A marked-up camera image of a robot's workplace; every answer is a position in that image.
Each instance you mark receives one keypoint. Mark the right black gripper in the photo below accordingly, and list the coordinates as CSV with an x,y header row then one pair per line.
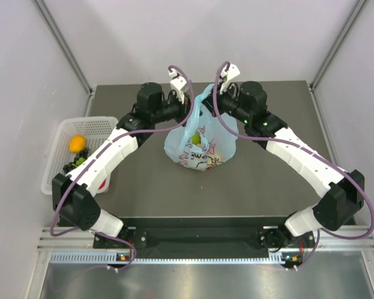
x,y
209,102

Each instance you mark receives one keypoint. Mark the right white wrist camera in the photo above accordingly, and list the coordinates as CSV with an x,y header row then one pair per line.
x,y
228,74

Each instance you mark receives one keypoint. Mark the left aluminium frame post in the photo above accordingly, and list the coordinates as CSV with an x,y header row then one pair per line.
x,y
62,43

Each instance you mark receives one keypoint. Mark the dark purple fake grapes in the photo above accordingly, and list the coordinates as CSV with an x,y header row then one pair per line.
x,y
71,165

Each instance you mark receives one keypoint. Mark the red fake apple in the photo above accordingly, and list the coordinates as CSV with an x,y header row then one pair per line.
x,y
104,186

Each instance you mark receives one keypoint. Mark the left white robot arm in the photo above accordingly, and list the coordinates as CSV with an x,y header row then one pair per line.
x,y
73,193

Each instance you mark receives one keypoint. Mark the orange fake orange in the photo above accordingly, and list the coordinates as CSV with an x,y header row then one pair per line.
x,y
77,144

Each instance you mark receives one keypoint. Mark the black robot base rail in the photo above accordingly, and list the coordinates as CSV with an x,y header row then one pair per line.
x,y
210,237

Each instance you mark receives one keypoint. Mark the green fake apple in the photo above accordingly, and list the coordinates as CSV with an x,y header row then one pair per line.
x,y
196,140

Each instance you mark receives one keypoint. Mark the aluminium frame post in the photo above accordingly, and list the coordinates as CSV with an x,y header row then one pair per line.
x,y
62,43
347,27

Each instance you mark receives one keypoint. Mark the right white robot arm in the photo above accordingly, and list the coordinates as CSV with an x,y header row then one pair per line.
x,y
341,193

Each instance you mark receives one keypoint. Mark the green fake grapes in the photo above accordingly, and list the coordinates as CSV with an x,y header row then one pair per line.
x,y
79,161

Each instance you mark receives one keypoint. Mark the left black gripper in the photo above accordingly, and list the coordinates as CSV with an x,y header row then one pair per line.
x,y
181,106

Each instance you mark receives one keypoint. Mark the light blue plastic bag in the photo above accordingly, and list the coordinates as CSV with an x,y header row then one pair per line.
x,y
203,143

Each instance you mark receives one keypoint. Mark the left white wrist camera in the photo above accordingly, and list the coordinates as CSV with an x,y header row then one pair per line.
x,y
179,84

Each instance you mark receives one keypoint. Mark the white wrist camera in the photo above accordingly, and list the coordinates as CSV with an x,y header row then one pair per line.
x,y
179,84
228,74

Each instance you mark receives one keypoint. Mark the grey slotted cable duct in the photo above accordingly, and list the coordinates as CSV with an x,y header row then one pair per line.
x,y
118,258

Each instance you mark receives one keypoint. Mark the right aluminium frame post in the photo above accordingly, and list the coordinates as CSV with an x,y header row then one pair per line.
x,y
347,27

